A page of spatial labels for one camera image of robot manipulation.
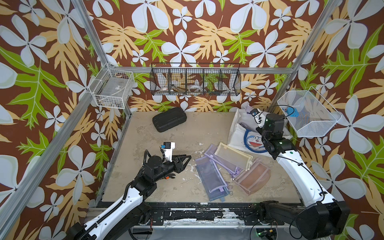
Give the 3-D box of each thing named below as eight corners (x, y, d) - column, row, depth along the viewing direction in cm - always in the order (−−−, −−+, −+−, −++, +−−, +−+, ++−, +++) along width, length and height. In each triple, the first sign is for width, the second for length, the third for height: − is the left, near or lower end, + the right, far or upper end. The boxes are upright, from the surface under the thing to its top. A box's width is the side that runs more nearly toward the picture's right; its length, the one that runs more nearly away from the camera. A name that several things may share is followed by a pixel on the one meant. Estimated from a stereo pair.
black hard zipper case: (161, 135, 109) (159, 129, 104) (151, 123, 117) (149, 117, 111) (188, 120, 118) (187, 114, 113) (177, 110, 126) (176, 103, 121)
